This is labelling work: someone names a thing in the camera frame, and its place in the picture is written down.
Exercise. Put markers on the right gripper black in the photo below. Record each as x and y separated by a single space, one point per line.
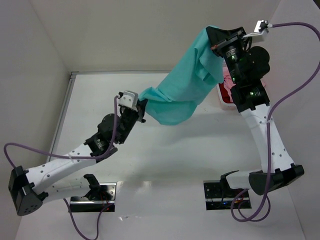
225 41

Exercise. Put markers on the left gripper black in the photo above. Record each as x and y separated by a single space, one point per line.
140 110

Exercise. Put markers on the teal t shirt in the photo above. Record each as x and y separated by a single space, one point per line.
178 95

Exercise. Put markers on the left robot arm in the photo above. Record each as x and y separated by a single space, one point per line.
31 188

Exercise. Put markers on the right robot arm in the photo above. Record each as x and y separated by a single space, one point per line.
246 67

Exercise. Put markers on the pink t shirt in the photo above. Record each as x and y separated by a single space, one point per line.
227 79

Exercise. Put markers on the red t shirt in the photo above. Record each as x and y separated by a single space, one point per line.
223 95

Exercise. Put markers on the white plastic basket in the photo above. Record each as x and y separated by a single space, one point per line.
229 107

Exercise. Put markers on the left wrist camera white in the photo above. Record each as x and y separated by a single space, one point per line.
128 99

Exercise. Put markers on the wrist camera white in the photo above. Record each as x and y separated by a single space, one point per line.
260 32
128 99

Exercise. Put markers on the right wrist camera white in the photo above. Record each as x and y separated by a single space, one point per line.
260 32

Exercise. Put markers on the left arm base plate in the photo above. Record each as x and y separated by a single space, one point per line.
104 199

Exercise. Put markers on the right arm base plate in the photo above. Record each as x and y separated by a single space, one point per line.
217 199

